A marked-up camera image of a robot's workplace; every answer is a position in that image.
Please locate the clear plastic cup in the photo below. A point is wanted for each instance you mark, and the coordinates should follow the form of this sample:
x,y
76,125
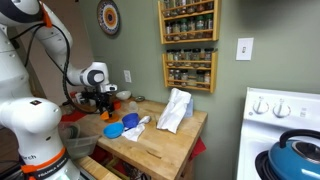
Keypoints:
x,y
133,107

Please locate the dark blue cup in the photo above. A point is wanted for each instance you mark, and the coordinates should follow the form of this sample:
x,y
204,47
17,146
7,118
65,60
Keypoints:
x,y
130,120

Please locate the decorative wall plate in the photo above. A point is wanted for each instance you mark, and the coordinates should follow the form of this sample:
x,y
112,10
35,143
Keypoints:
x,y
108,16

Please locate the white wall outlet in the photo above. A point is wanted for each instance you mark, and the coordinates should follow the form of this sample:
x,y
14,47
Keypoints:
x,y
127,76

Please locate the small orange cup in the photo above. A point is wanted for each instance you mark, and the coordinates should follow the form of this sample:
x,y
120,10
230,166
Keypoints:
x,y
115,119

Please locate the white stove knob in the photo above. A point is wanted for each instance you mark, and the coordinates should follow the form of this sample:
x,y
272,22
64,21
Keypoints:
x,y
260,106
281,109

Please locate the blue kettle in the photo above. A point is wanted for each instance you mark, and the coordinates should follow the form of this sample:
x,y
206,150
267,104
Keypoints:
x,y
290,166

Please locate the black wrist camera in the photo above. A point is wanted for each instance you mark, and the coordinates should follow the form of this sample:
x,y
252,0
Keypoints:
x,y
87,95

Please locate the small pale box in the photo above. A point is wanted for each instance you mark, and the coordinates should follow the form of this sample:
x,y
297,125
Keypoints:
x,y
190,110

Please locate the green lid spice jar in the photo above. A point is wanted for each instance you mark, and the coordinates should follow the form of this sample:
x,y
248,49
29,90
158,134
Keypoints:
x,y
183,25
209,22

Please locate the green round lid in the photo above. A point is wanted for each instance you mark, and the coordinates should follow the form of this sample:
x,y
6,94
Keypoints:
x,y
72,132

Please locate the red silicone mat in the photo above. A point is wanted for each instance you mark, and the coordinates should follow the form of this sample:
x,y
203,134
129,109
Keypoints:
x,y
73,117

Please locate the white bowl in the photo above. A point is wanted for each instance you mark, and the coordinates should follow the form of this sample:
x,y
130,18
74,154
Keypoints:
x,y
124,95

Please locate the white light switch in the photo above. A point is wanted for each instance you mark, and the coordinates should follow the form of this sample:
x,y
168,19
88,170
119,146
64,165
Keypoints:
x,y
244,49

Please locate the wooden wall spice rack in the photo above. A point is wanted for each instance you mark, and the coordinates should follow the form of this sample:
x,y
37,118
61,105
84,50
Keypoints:
x,y
214,73
190,40

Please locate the white cloth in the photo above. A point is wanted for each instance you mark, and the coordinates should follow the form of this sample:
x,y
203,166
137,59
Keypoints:
x,y
134,133

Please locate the white electric stove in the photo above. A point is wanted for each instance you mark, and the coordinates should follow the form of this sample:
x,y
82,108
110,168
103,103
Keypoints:
x,y
248,150

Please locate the light wooden board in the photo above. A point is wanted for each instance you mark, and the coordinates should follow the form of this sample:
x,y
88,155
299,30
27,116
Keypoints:
x,y
96,170

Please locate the light blue bowl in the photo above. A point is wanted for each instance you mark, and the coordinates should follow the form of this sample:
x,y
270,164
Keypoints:
x,y
113,130

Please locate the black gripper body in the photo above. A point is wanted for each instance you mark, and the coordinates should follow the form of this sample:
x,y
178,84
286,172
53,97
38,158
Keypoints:
x,y
102,98

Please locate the glass spice jar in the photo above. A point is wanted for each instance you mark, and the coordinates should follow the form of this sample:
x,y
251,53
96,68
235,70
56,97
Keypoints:
x,y
184,75
200,23
178,55
208,55
170,55
169,26
187,55
171,75
200,75
196,55
191,24
207,76
176,26

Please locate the white spice jar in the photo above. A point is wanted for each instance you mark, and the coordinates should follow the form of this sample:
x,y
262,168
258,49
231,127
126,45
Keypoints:
x,y
78,98

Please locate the clear plastic bin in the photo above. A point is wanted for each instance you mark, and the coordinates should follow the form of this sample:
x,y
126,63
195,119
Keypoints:
x,y
81,146

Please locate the black stove burner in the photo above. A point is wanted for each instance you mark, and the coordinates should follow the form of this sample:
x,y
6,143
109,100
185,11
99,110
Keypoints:
x,y
261,165

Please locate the red hanging cloth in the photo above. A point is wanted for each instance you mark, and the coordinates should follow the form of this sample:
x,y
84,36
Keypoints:
x,y
198,148

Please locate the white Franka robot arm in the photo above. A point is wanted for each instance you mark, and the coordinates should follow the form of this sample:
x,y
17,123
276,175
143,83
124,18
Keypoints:
x,y
33,116

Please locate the small dark dish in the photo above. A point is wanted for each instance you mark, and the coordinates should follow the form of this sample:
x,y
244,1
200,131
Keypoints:
x,y
139,99

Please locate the orange lid spice jar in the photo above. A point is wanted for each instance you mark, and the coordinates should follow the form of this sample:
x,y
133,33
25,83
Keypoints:
x,y
72,94

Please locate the wooden spice tray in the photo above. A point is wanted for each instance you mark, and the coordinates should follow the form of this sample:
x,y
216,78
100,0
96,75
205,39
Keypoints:
x,y
83,106

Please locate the white paper bag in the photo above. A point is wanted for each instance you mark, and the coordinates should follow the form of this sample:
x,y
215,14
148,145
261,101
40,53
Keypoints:
x,y
173,111

